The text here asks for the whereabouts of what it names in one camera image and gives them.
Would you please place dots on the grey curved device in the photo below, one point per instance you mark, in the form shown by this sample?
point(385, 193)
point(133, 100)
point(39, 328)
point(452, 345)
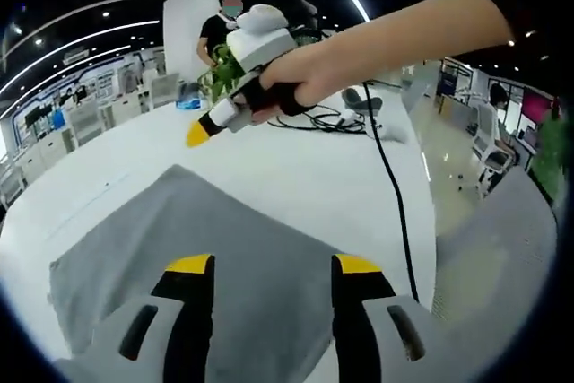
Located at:
point(352, 98)

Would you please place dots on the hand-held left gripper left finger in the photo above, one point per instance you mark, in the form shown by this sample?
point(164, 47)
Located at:
point(148, 347)

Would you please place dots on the grey towel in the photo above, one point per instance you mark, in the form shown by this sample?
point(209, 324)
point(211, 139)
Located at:
point(179, 221)

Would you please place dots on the blue tissue pack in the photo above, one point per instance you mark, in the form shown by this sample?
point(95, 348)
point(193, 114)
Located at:
point(188, 101)

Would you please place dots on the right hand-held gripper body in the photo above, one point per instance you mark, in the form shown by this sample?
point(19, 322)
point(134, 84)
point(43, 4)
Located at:
point(262, 42)

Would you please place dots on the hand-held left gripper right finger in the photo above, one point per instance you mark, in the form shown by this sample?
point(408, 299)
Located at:
point(372, 347)

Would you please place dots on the white square pillar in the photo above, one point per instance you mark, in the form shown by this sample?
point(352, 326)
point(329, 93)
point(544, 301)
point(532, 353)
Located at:
point(184, 28)

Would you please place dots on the person's right hand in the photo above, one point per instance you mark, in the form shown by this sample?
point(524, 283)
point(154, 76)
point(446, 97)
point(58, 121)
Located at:
point(314, 69)

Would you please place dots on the potted green plant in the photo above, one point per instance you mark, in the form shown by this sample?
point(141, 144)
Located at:
point(224, 71)

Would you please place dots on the white mesh office chair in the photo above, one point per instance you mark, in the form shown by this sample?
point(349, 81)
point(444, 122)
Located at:
point(165, 89)
point(85, 123)

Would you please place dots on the blue box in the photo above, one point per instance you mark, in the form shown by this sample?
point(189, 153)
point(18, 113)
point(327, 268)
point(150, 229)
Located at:
point(59, 119)

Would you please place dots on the table socket panel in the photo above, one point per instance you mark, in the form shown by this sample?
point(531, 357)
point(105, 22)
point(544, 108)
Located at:
point(107, 185)

